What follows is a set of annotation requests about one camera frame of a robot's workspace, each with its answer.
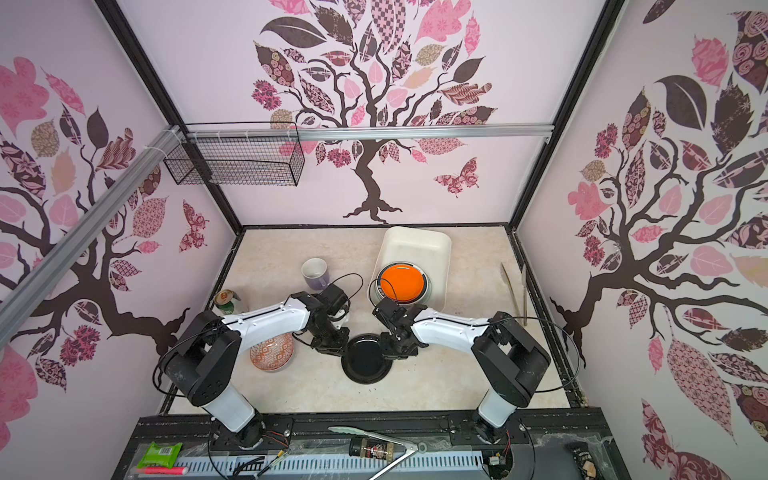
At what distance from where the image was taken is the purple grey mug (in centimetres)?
98

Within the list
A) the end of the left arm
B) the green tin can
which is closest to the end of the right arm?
the end of the left arm

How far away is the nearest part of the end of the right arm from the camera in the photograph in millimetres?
633

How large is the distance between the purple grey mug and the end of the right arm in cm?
30
